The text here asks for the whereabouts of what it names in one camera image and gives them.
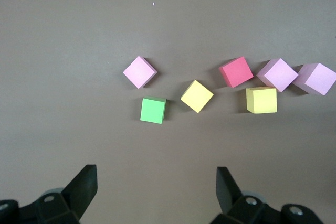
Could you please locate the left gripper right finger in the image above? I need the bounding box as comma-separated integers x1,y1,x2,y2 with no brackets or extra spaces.
209,166,322,224

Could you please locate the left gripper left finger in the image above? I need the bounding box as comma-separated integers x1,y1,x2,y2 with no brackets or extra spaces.
0,164,98,224

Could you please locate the yellow foam cube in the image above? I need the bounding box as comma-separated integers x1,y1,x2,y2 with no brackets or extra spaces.
180,79,214,114
246,86,278,114

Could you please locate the pink foam cube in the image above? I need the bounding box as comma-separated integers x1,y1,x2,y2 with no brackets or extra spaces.
256,58,299,93
292,62,336,96
122,56,158,90

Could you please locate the green foam cube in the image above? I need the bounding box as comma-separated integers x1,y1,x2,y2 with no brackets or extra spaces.
140,97,167,124

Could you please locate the red foam cube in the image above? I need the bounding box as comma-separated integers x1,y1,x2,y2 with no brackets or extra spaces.
218,56,255,89

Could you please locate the brown paper table cover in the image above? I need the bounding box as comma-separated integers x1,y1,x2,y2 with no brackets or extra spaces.
0,0,336,224

